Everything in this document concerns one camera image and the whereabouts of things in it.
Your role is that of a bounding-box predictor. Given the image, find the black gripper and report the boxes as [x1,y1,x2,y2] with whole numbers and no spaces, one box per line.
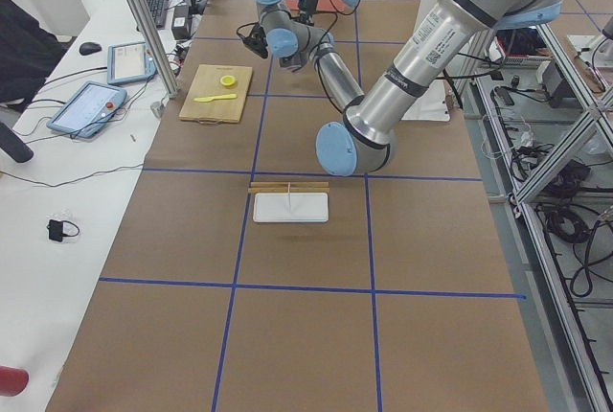
[279,55,303,70]
[298,0,317,14]

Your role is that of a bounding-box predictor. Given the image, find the yellow lemon slice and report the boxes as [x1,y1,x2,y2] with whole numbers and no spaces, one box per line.
[219,75,237,88]

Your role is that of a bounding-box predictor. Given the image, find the yellow plastic knife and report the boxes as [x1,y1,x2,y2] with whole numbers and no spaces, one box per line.
[193,93,238,103]

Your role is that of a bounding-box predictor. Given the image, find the wooden cutting board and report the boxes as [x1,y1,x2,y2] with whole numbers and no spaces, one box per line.
[179,64,253,124]

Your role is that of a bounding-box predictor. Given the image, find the black power adapter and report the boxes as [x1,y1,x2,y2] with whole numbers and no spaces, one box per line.
[171,4,192,40]

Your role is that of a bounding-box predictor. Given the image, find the white rectangular tray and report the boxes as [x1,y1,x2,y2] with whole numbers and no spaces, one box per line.
[253,193,329,223]

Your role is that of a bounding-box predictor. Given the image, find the black keyboard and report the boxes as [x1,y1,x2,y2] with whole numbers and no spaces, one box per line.
[145,0,169,29]

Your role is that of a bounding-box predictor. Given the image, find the blue teach pendant far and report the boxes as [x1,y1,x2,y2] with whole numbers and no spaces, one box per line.
[107,41,156,85]

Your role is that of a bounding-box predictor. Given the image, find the blue teach pendant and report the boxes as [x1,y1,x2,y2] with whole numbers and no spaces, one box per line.
[47,81,127,139]
[107,41,156,85]

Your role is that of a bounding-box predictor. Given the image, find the black computer mouse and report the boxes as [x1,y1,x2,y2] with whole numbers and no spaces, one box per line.
[79,42,102,56]

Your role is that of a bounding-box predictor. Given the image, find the blue teach pendant near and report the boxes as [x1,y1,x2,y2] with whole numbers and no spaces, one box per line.
[47,81,127,139]

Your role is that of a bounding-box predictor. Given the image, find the small black clip device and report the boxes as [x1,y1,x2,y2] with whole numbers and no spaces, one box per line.
[47,219,80,242]

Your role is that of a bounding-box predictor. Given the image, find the red cylinder object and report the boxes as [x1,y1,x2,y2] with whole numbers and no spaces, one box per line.
[0,365,30,397]

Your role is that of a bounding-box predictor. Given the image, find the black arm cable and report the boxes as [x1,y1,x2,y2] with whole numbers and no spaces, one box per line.
[237,11,346,111]

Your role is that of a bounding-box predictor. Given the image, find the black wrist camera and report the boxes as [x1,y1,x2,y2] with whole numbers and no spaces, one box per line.
[236,22,268,59]

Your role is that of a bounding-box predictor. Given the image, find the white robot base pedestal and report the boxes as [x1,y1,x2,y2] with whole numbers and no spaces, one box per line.
[402,0,449,122]

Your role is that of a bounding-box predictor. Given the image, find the aluminium frame post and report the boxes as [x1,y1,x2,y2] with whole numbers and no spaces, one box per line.
[126,0,178,99]

